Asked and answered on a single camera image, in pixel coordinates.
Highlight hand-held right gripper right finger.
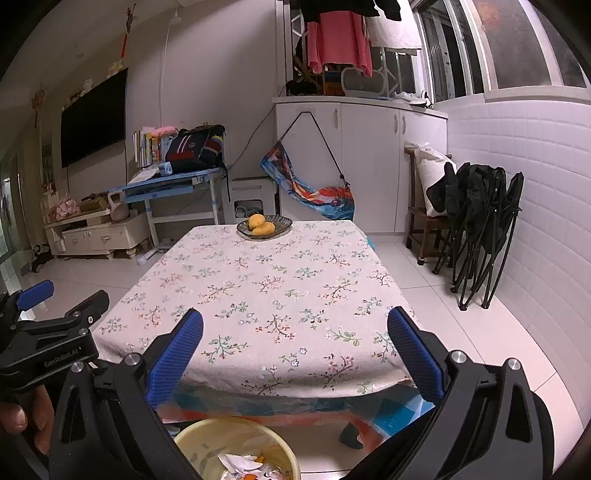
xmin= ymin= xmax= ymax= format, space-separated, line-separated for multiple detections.
xmin=351 ymin=305 xmax=540 ymax=480

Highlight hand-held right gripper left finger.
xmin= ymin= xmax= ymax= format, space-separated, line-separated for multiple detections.
xmin=48 ymin=308 xmax=205 ymax=480

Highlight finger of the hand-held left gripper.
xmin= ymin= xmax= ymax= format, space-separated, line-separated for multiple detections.
xmin=0 ymin=280 xmax=55 ymax=324
xmin=64 ymin=290 xmax=110 ymax=332

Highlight yellow plastic bin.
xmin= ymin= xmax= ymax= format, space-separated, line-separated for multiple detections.
xmin=174 ymin=416 xmax=302 ymax=480

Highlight person's left hand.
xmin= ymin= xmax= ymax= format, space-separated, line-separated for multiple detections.
xmin=0 ymin=383 xmax=57 ymax=457

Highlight blue and orange table cover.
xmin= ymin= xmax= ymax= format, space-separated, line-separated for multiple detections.
xmin=157 ymin=383 xmax=437 ymax=444

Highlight white television cabinet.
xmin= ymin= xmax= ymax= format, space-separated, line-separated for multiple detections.
xmin=44 ymin=210 xmax=151 ymax=259

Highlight pink soft toy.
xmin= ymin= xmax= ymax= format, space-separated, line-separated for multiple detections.
xmin=52 ymin=198 xmax=78 ymax=221

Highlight pale pink jug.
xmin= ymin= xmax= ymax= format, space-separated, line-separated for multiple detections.
xmin=107 ymin=191 xmax=130 ymax=223

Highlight floral tablecloth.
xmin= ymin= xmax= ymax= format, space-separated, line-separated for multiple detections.
xmin=90 ymin=219 xmax=419 ymax=398

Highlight wooden chair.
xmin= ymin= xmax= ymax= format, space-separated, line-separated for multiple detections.
xmin=404 ymin=145 xmax=458 ymax=266

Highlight blue study desk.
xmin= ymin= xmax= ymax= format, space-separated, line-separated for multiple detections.
xmin=111 ymin=166 xmax=227 ymax=252

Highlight black folding chairs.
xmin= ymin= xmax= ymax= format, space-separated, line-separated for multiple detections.
xmin=426 ymin=161 xmax=526 ymax=311

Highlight grey fruit plate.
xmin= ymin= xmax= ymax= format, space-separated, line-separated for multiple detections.
xmin=236 ymin=215 xmax=294 ymax=240

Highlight row of books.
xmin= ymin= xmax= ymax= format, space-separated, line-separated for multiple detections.
xmin=133 ymin=127 xmax=164 ymax=169

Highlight small white appliance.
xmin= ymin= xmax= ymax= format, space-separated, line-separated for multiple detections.
xmin=231 ymin=176 xmax=280 ymax=225

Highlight white pillow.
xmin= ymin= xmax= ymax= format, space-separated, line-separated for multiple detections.
xmin=413 ymin=142 xmax=458 ymax=217

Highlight black television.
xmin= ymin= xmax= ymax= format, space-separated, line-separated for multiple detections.
xmin=61 ymin=68 xmax=129 ymax=169

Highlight colourful printed bag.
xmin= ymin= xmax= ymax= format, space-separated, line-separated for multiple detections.
xmin=260 ymin=111 xmax=356 ymax=221

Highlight dark striped backpack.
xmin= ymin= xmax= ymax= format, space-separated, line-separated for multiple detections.
xmin=165 ymin=124 xmax=227 ymax=172

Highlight white shoes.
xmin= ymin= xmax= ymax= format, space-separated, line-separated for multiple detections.
xmin=392 ymin=90 xmax=433 ymax=108

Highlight white fan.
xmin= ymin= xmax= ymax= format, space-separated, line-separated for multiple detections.
xmin=341 ymin=68 xmax=392 ymax=97

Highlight pink hanging garment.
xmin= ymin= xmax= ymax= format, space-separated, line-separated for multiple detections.
xmin=305 ymin=10 xmax=374 ymax=78

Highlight window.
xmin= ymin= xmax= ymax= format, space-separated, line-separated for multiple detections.
xmin=411 ymin=0 xmax=591 ymax=107

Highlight white hanging cloth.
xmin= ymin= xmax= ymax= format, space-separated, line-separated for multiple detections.
xmin=365 ymin=14 xmax=423 ymax=49

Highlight black hanging garment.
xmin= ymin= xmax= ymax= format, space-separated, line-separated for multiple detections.
xmin=295 ymin=0 xmax=402 ymax=24

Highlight red hanging wall ornament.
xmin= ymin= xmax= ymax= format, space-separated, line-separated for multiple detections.
xmin=30 ymin=84 xmax=48 ymax=131
xmin=119 ymin=4 xmax=138 ymax=61

